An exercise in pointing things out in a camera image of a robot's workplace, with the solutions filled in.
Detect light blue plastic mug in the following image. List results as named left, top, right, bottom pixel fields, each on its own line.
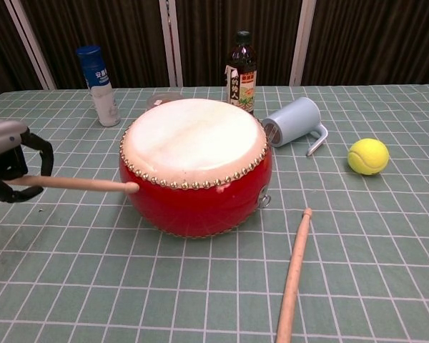
left=261, top=96, right=329, bottom=157

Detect yellow tennis ball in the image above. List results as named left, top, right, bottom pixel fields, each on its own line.
left=347, top=138, right=390, bottom=176

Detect white bottle with blue cap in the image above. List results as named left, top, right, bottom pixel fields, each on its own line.
left=75, top=45, right=122, bottom=127

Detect red Chinese drum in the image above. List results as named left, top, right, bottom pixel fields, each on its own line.
left=118, top=99, right=272, bottom=239

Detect dark sauce bottle with label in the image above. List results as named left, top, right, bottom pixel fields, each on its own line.
left=225, top=30, right=257, bottom=116

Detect wooden drumstick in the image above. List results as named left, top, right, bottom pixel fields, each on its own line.
left=6, top=175, right=141, bottom=194
left=275, top=207, right=313, bottom=343

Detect white frame post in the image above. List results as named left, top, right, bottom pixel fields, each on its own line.
left=158, top=0, right=184, bottom=88
left=290, top=0, right=317, bottom=87
left=5, top=0, right=57, bottom=91

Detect green checked tablecloth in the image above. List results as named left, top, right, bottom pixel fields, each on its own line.
left=0, top=84, right=429, bottom=343

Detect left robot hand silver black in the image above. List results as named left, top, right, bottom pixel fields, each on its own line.
left=0, top=120, right=55, bottom=204

